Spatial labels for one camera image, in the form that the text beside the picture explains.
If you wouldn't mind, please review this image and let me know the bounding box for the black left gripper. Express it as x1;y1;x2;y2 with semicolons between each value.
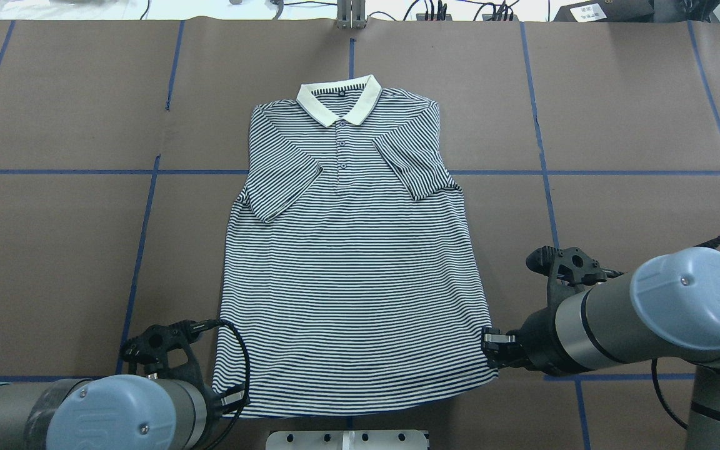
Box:
118;320;248;413

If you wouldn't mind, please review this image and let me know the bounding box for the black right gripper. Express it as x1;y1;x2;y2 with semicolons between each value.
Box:
482;246;608;373

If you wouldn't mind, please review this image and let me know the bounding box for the navy white striped polo shirt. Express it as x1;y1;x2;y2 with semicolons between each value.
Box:
219;75;498;419

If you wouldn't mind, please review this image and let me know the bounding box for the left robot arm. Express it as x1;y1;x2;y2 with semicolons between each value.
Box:
0;319;251;449

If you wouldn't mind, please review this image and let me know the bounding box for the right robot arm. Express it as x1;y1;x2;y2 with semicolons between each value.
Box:
482;247;720;449

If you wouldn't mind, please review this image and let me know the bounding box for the black box with white label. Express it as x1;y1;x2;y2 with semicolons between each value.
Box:
551;1;654;23

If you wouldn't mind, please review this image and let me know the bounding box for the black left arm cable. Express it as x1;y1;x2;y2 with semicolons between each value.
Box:
188;319;252;450

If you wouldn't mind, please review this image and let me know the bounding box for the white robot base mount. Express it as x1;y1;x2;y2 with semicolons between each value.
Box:
265;429;431;449

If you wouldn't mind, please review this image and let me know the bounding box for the aluminium frame post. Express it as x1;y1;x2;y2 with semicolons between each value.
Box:
335;0;368;29

